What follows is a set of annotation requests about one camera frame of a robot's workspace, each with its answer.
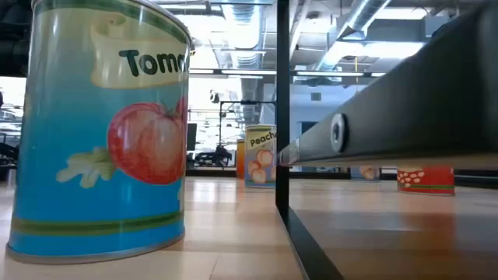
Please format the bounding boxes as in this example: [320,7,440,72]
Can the red white beans can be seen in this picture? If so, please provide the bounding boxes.
[396,166,456,196]

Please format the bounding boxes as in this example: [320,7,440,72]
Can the blue peaches can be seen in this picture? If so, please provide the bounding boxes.
[244,124,278,189]
[349,166,381,182]

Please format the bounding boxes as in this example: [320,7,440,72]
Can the black background machine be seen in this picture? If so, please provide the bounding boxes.
[194,145,233,168]

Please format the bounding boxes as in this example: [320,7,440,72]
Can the black monitor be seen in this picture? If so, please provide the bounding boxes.
[186,123,198,152]

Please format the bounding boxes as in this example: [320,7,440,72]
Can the silver shelf bolt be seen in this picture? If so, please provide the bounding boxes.
[329,113,349,153]

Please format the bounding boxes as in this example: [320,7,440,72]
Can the orange red corn can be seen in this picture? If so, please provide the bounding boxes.
[236,138,247,180]

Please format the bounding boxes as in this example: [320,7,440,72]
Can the black frame wooden shelf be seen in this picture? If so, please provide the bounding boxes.
[275,0,498,280]

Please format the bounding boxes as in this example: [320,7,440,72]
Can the blue tomato can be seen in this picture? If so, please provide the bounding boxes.
[5,0,192,265]

